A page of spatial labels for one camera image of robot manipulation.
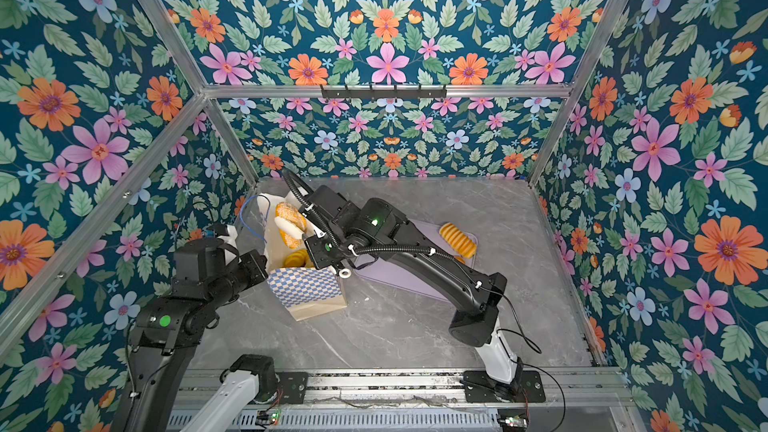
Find yellow oval bread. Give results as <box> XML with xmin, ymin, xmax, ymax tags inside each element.
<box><xmin>282</xmin><ymin>249</ymin><xmax>309</xmax><ymax>268</ymax></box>

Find lilac plastic tray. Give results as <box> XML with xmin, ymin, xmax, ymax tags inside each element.
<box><xmin>355</xmin><ymin>220</ymin><xmax>486</xmax><ymax>311</ymax></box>

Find checkered paper bag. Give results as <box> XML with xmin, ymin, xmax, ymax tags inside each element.
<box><xmin>238</xmin><ymin>193</ymin><xmax>347</xmax><ymax>322</ymax></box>

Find pale ridged long bread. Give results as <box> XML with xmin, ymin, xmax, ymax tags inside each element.
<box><xmin>439</xmin><ymin>223</ymin><xmax>477</xmax><ymax>259</ymax></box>

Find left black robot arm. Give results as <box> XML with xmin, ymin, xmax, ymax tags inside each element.
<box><xmin>111</xmin><ymin>237</ymin><xmax>268</xmax><ymax>431</ymax></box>

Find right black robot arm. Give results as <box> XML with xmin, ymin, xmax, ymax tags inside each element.
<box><xmin>294</xmin><ymin>186</ymin><xmax>522</xmax><ymax>391</ymax></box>

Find black hook rail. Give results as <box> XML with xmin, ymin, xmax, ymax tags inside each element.
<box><xmin>320</xmin><ymin>85</ymin><xmax>448</xmax><ymax>101</ymax></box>

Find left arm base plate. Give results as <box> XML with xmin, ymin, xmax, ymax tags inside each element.
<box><xmin>227</xmin><ymin>370</ymin><xmax>310</xmax><ymax>406</ymax></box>

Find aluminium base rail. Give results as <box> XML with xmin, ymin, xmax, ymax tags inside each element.
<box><xmin>163</xmin><ymin>357</ymin><xmax>643</xmax><ymax>431</ymax></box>

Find aluminium frame bars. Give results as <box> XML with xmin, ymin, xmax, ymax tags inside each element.
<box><xmin>1</xmin><ymin>0</ymin><xmax>629</xmax><ymax>358</ymax></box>

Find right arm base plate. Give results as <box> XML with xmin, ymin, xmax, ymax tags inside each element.
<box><xmin>460</xmin><ymin>369</ymin><xmax>546</xmax><ymax>403</ymax></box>

